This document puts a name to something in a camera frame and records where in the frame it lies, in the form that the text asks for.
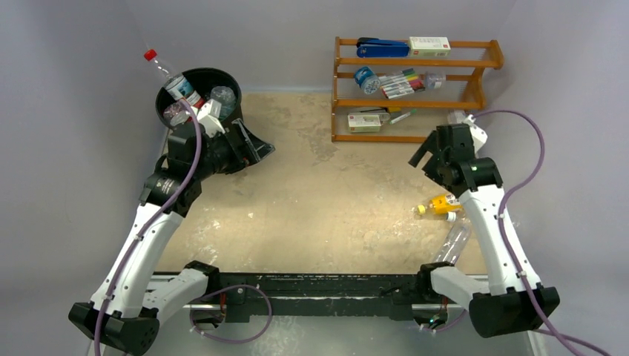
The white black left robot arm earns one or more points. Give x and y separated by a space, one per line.
122 315

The white label bottle by shelf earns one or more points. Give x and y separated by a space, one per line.
458 117

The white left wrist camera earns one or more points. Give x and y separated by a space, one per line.
209 117

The dark green label bottle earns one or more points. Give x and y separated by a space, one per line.
226 97

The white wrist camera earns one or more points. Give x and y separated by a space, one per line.
209 117
479 135

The red cap bottle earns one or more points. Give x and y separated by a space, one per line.
174 81

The black plastic waste bin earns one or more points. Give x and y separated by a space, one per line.
203 80

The clear bottle under right arm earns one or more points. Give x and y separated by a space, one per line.
456 239

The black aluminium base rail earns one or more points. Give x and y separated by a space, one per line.
304 295

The orange wooden shelf rack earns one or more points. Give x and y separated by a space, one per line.
462 90

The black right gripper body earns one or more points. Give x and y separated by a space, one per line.
433 149

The yellow lemon drink bottle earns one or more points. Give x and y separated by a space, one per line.
441 204

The white green stapler box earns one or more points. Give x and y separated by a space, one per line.
359 123

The green white marker pen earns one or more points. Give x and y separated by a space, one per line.
402 117

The white green box top shelf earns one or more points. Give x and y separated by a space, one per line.
424 47

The blue label plastic bottle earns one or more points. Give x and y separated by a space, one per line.
176 114

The small clear jar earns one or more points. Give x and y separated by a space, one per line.
434 80

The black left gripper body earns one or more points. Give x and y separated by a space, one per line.
222 154

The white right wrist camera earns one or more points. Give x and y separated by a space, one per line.
479 135

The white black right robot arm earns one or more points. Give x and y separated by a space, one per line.
513 299

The blue stapler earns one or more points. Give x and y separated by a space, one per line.
368 47

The pack of coloured markers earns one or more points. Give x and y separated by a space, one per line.
401 83

